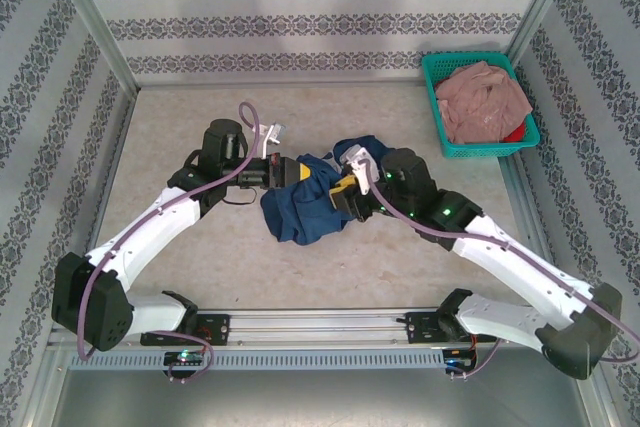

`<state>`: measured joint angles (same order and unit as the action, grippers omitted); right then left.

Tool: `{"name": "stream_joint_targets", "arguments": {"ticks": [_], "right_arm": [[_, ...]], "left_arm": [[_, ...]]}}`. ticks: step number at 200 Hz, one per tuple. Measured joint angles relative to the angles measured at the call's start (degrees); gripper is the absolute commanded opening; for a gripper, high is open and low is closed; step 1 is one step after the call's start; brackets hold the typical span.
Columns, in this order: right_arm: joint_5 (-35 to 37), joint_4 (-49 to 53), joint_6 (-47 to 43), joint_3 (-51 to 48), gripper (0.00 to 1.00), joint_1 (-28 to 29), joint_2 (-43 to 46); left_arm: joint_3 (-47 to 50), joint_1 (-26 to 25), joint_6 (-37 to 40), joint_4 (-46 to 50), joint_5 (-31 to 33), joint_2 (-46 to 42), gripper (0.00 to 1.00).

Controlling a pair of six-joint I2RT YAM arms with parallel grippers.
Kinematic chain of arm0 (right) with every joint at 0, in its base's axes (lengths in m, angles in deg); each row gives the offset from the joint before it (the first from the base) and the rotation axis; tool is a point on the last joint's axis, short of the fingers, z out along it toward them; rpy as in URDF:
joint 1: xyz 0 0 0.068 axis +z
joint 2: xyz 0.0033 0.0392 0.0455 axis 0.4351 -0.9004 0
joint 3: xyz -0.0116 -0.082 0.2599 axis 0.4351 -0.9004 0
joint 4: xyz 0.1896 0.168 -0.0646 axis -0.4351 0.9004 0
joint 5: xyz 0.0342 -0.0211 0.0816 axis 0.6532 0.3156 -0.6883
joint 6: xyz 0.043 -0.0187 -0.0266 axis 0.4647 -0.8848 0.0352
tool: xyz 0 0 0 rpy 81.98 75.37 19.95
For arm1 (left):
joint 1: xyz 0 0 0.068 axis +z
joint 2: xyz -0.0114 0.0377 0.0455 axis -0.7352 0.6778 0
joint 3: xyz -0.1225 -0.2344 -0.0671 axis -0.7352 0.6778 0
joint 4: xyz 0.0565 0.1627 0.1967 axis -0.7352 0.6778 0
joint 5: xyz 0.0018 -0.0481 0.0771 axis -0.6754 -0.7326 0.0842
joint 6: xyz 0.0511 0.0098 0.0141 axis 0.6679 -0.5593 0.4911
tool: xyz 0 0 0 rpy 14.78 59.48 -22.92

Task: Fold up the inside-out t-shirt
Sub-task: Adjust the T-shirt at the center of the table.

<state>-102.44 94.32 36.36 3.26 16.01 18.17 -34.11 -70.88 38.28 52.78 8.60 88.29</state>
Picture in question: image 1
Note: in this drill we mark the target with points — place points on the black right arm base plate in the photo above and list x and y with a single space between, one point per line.
417 329

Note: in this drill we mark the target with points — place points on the pink garment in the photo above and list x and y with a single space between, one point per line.
480 102

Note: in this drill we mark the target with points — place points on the red garment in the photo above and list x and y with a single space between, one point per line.
517 134

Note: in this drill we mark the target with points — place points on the controller board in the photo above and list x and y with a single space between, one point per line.
182 358
457 359

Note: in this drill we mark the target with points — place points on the aluminium frame post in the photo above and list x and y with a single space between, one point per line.
531 22
97 22

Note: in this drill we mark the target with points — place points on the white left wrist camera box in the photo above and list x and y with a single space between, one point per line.
274 133

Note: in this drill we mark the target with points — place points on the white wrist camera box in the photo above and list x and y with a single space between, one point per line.
356 159
274 133

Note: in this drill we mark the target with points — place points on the aluminium table side rail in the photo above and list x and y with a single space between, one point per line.
116 147
522 187

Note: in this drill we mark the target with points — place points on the left controller board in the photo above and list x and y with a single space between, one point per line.
182 358

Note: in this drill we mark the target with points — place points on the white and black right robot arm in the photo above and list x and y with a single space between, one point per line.
520 267

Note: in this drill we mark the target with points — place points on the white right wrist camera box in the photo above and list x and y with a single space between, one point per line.
356 159

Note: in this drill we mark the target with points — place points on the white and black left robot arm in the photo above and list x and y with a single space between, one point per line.
150 227

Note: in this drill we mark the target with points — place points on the aluminium mounting rail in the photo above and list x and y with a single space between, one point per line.
320 327

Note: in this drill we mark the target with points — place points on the blue t-shirt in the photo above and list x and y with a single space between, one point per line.
300 217

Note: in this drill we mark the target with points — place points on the aluminium table end rail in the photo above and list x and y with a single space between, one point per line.
300 84

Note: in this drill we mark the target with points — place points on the right controller board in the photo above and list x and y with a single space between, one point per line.
457 359

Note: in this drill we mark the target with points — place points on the teal plastic basket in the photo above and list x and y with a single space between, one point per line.
432 69

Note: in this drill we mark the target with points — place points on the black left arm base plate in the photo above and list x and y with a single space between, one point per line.
217 329

